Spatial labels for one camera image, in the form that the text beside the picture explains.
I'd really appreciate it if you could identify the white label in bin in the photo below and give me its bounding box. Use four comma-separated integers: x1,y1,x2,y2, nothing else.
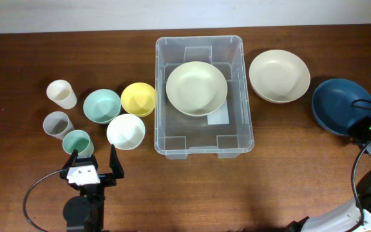
207,101,229,125

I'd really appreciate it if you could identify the mint green plastic cup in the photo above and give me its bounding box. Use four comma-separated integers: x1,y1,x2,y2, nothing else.
62,130,94,158

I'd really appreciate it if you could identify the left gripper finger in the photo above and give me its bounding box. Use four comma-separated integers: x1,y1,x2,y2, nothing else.
62,149,78,169
109,144,124,179

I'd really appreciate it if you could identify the white bowl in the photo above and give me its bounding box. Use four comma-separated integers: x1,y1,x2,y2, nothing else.
106,114,146,150

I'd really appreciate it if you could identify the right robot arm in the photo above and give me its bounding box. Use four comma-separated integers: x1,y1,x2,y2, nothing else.
285,128,371,232

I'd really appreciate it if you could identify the cream plate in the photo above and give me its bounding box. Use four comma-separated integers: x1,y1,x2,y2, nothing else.
166,61,228,117

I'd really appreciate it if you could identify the translucent grey plastic cup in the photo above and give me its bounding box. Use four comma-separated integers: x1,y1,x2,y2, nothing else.
43,111,75,140

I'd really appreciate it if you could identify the beige plate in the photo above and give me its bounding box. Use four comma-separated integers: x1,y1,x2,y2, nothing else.
249,50,311,104

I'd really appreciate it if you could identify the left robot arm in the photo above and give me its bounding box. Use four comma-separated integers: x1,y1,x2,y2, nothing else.
59,146,124,231

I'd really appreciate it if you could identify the mint green bowl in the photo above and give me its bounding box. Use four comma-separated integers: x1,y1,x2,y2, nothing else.
83,89,121,124

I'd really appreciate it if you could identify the dark blue plate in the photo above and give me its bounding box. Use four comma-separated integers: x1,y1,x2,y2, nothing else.
312,79,371,137

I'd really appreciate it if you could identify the cream plastic cup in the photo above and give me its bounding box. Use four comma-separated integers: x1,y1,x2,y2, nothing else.
46,79,77,110

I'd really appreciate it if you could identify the yellow bowl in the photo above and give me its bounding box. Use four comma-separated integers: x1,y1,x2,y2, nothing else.
121,82,156,117

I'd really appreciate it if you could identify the clear plastic storage bin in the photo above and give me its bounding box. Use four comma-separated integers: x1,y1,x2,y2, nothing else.
155,35,254,160

